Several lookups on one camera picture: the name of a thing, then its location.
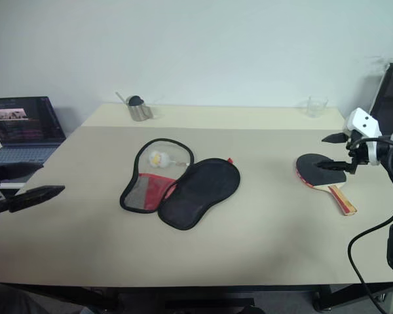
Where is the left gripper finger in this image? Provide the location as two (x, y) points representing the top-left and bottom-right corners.
(8, 184), (66, 214)
(0, 162), (44, 182)

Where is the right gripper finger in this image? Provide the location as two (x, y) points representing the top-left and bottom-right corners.
(314, 159), (352, 171)
(321, 131), (348, 144)

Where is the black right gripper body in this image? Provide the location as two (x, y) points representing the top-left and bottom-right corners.
(345, 130), (370, 175)

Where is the black rubber table tennis paddle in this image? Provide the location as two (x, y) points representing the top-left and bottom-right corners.
(295, 152), (359, 217)

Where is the black red mesh paddle case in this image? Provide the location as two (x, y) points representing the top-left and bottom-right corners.
(119, 138), (242, 232)

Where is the clear glass cup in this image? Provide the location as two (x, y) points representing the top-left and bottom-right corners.
(305, 95), (329, 119)

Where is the open dark laptop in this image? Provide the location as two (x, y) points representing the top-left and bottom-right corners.
(0, 96), (67, 166)

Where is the stainless steel cup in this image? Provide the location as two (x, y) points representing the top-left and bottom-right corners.
(127, 96), (155, 123)

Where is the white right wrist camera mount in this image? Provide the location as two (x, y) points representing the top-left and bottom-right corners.
(343, 107), (381, 139)

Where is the black table frame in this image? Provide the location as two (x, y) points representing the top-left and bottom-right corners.
(0, 277), (393, 314)

